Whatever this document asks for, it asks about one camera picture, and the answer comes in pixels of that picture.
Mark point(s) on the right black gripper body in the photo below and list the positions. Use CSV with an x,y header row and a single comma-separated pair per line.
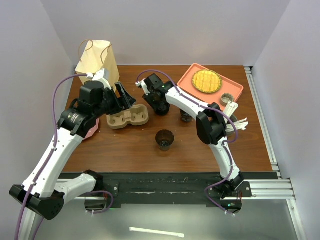
x,y
151,99

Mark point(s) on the white strip on floor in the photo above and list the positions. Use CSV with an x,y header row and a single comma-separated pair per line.
x,y
157,232

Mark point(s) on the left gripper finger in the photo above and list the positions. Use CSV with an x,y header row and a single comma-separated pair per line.
x,y
127,101
121,90

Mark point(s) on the black cup lid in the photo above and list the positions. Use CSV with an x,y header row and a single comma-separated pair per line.
x,y
162,109

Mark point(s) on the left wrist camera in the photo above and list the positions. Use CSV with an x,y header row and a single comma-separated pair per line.
x,y
101,74

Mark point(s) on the yellow woven coaster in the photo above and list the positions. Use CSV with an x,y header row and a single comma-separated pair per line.
x,y
207,81

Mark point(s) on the cardboard cup carrier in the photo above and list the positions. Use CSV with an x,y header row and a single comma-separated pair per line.
x,y
137,115

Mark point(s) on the black coffee cup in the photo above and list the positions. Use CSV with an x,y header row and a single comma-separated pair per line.
x,y
164,139
185,117

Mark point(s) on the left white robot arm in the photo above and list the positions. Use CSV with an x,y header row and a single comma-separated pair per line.
x,y
39,193

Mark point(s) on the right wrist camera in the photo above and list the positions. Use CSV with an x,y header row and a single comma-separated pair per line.
x,y
142,85

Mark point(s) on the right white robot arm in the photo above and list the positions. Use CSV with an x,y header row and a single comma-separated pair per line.
x,y
210,122

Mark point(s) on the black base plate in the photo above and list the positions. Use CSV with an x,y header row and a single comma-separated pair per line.
x,y
188,188

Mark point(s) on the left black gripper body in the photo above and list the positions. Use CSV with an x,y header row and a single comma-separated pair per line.
x,y
111,103

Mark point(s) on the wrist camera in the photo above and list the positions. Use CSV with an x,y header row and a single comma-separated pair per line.
x,y
142,85
101,74

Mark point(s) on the grey cup of stirrers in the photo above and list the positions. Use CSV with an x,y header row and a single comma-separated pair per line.
x,y
229,111

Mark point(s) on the brown paper bag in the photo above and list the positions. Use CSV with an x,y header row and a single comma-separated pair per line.
x,y
96,55

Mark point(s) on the pink speckled plate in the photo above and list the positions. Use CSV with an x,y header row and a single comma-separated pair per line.
x,y
93,130

